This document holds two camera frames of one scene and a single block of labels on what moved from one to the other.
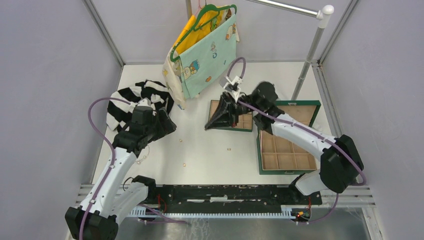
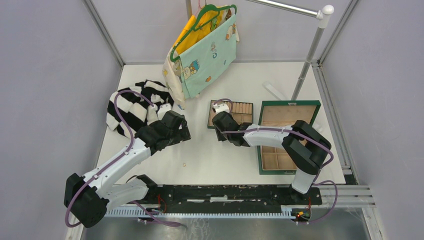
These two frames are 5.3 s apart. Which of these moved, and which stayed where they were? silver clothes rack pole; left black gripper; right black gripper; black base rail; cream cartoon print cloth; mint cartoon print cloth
Moved: left black gripper; right black gripper
Stayed: black base rail; cream cartoon print cloth; mint cartoon print cloth; silver clothes rack pole
